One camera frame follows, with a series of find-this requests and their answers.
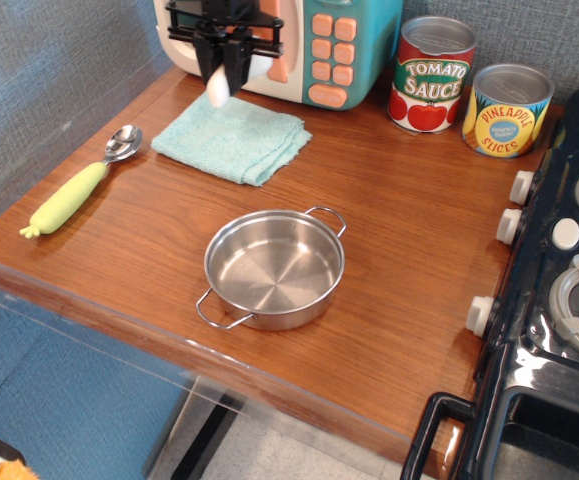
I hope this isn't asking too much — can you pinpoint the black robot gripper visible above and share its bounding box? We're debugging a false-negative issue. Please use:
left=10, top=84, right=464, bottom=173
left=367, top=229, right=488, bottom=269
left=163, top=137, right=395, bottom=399
left=165, top=1, right=284, bottom=95

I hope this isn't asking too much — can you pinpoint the white brown toy mushroom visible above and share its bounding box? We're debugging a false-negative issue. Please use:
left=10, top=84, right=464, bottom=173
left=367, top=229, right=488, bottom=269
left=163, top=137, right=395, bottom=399
left=205, top=54, right=273, bottom=108

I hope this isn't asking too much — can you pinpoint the light blue folded towel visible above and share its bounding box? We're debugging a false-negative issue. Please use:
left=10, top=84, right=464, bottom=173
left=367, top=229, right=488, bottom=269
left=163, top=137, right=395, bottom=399
left=151, top=94, right=312, bottom=187

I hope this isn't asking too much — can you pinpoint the teal toy microwave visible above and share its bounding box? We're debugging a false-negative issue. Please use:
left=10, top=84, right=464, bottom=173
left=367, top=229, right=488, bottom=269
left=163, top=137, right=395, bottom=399
left=154, top=1, right=403, bottom=110

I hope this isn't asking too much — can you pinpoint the tomato sauce can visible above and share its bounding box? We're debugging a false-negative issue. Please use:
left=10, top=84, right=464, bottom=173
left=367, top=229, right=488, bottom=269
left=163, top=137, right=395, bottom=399
left=388, top=15, right=476, bottom=133

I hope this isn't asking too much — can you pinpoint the small steel pan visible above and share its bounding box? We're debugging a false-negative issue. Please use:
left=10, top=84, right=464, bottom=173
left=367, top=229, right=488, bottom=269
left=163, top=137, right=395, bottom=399
left=195, top=206, right=347, bottom=331

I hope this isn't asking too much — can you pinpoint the pineapple slices can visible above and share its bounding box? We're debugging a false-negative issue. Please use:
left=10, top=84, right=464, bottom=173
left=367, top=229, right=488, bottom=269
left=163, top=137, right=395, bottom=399
left=462, top=63, right=554, bottom=159

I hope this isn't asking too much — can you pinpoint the white stove knob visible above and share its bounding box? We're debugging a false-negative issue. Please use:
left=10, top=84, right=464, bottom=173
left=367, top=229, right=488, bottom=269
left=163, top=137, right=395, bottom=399
left=466, top=296, right=494, bottom=337
left=509, top=170, right=534, bottom=206
left=496, top=209, right=522, bottom=245

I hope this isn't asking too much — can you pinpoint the orange object at corner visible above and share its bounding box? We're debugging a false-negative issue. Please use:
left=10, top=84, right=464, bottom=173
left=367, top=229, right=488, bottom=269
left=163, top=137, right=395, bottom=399
left=0, top=460, right=39, bottom=480

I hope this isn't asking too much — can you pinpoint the black toy stove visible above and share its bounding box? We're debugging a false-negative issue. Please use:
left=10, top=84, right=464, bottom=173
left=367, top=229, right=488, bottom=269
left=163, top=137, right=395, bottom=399
left=401, top=90, right=579, bottom=479

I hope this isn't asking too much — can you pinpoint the green handled metal spoon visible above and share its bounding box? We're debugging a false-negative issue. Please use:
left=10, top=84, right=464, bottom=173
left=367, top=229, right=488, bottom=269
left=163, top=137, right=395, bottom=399
left=19, top=125, right=143, bottom=239

